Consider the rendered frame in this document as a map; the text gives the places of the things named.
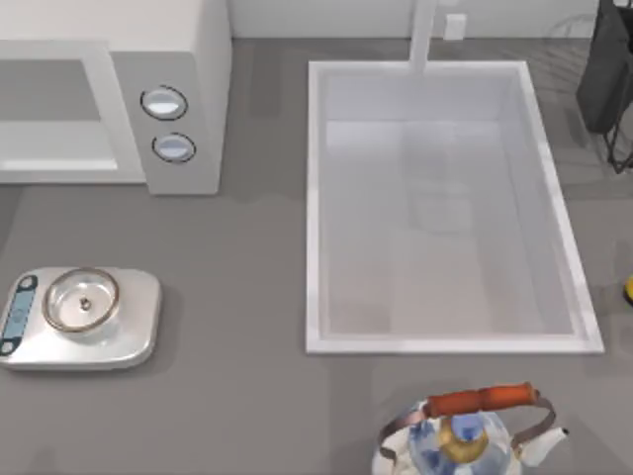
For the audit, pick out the blue and white kettle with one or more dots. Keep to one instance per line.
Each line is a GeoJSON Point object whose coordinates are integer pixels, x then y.
{"type": "Point", "coordinates": [460, 435]}

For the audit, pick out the tall white tap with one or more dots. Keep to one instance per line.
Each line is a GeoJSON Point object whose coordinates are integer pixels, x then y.
{"type": "Point", "coordinates": [421, 34]}

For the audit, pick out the white sink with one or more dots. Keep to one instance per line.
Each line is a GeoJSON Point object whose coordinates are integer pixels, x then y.
{"type": "Point", "coordinates": [445, 222]}

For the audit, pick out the silver kitchen scale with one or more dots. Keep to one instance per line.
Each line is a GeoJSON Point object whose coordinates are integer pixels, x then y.
{"type": "Point", "coordinates": [133, 316]}

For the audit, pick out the white wall socket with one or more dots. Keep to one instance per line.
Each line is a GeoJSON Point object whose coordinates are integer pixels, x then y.
{"type": "Point", "coordinates": [454, 26]}

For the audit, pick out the microwave knob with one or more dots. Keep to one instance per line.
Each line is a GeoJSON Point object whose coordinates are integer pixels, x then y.
{"type": "Point", "coordinates": [163, 103]}
{"type": "Point", "coordinates": [173, 147]}

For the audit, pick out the yellow and black object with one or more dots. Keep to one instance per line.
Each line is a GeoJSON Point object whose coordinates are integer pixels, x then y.
{"type": "Point", "coordinates": [629, 289]}

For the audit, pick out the pale microwave oven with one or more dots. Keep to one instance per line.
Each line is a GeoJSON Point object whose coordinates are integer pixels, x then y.
{"type": "Point", "coordinates": [198, 59]}

